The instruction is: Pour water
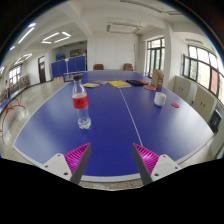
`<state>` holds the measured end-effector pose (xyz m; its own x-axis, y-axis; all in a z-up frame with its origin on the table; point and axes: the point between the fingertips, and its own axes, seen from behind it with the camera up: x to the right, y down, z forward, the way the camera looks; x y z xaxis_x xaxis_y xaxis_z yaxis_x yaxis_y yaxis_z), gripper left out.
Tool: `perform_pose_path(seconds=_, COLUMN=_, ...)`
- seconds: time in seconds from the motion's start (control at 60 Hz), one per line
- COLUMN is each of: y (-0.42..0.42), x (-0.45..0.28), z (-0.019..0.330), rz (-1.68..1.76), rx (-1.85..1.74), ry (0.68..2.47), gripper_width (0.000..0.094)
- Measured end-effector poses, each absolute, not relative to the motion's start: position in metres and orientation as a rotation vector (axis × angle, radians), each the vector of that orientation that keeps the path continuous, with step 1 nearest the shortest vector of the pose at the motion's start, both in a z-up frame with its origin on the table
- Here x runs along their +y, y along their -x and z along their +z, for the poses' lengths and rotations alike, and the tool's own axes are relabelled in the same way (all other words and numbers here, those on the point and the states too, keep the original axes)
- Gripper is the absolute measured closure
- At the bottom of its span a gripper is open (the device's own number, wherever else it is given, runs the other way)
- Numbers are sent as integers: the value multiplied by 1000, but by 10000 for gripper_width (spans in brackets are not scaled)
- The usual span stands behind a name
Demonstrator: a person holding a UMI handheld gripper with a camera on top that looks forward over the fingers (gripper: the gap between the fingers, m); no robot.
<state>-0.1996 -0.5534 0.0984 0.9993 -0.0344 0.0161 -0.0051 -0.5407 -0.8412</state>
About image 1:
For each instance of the folded blue tennis table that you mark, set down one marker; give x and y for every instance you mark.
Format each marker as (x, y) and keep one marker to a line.
(68, 65)

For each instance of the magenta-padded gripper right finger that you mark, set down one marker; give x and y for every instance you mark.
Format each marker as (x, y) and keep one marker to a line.
(148, 160)

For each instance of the small yellow booklet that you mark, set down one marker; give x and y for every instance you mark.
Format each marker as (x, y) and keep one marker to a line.
(90, 85)

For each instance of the black bin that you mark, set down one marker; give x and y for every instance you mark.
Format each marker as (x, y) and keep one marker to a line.
(215, 121)

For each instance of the shelf unit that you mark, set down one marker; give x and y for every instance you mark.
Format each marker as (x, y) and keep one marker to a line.
(24, 81)

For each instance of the brown armchair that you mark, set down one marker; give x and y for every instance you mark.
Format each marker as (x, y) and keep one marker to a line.
(98, 67)
(128, 67)

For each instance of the tall dark-framed window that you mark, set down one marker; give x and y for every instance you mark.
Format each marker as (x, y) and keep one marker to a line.
(155, 56)

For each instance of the dark brown door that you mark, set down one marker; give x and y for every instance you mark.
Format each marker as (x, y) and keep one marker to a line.
(42, 70)

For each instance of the clear red-labelled water bottle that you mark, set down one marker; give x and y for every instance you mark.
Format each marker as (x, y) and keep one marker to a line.
(80, 101)

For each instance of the table tennis net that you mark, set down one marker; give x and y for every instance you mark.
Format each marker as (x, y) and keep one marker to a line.
(68, 77)

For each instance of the black pouch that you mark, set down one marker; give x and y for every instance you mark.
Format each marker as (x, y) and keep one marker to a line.
(134, 82)

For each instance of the group of ceiling lights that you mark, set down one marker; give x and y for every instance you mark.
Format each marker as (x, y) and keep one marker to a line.
(56, 37)

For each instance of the wide dark-framed window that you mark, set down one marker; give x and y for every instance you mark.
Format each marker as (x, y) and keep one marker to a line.
(203, 70)

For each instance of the beige two-door cabinet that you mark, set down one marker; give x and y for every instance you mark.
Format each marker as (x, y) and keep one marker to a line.
(182, 88)
(203, 103)

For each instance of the yellow book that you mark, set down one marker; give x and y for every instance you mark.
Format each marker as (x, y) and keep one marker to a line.
(119, 83)

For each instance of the grey notebook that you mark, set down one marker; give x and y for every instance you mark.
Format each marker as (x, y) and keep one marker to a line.
(100, 81)

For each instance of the white mug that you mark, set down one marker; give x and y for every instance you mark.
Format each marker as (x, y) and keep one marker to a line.
(160, 99)

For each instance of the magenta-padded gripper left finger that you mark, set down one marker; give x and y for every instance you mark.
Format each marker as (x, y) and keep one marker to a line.
(75, 159)

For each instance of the ceiling air conditioner unit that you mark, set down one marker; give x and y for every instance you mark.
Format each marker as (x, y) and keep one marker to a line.
(124, 28)

